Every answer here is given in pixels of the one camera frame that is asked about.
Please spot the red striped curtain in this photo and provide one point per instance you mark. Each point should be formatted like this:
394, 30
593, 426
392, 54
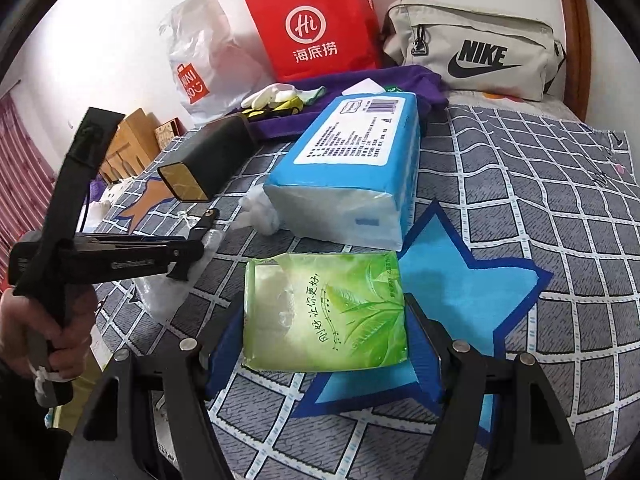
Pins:
26, 182

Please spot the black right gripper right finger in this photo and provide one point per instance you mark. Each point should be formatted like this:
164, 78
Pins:
530, 436

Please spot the blue tissue pack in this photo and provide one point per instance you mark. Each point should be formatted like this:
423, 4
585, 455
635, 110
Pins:
351, 176

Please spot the brown wooden door frame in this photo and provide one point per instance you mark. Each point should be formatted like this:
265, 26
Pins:
578, 56

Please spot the red paper shopping bag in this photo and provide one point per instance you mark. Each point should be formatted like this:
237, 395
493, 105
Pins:
310, 38

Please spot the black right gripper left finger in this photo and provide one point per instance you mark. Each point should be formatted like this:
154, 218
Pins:
147, 416

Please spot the left hand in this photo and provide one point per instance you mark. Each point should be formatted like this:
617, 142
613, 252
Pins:
20, 315

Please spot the beige Nike waist bag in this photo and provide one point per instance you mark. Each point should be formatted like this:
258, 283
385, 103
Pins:
475, 50

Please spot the brown cardboard boxes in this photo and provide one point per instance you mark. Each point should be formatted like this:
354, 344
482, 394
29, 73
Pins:
139, 138

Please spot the green tissue pack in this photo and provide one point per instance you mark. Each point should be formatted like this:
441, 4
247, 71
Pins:
324, 313

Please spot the dark green tin box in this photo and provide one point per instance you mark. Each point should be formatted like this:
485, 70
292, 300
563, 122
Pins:
198, 170

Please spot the white Miniso plastic bag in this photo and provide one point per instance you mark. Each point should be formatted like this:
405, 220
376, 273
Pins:
211, 72

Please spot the purple fleece towel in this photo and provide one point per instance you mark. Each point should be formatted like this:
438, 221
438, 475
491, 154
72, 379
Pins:
426, 85

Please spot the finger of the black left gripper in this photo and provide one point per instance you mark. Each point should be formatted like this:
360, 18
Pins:
202, 227

